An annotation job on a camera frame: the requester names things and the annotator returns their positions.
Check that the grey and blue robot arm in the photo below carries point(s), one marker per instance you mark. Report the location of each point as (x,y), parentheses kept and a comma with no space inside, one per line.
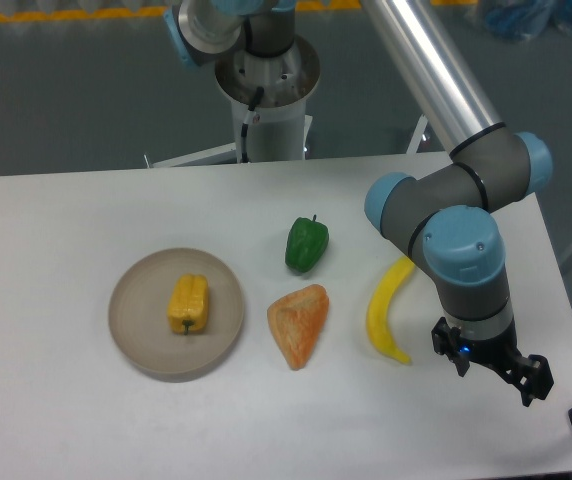
(443,222)

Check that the green bell pepper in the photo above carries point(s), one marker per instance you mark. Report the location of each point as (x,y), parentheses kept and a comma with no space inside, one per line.
(306,243)

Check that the yellow banana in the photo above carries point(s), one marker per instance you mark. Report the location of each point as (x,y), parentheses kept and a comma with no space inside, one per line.
(376,322)

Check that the orange triangular bread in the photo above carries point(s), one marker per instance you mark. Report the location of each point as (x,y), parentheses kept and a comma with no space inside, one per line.
(296,321)

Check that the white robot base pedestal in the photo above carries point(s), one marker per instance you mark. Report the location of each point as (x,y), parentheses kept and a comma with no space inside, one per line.
(268,99)

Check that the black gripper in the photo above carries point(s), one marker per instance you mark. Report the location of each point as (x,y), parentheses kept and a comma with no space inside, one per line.
(531,375)

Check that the yellow bell pepper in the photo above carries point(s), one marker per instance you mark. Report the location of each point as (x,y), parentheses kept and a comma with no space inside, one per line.
(188,307)

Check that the blue plastic bags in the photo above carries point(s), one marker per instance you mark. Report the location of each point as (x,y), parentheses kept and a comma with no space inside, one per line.
(523,20)

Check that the beige round plate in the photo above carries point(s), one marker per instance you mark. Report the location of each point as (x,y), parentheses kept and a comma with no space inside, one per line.
(138,323)

